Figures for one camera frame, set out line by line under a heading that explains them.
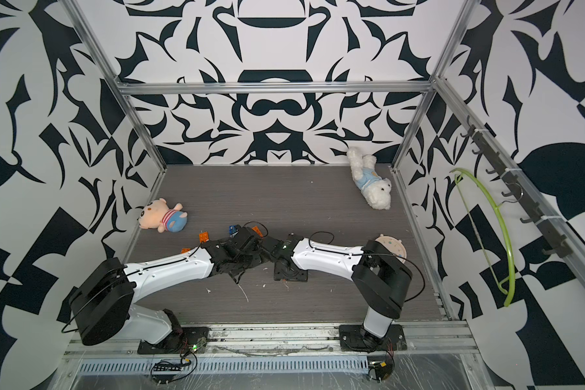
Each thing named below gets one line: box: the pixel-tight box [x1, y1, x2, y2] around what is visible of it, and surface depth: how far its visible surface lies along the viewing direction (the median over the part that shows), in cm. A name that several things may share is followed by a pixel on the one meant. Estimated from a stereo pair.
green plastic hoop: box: [449, 168, 516, 308], surface depth 65 cm
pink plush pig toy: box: [137, 198, 189, 234], surface depth 96 cm
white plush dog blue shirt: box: [346, 146, 393, 211], surface depth 104 cm
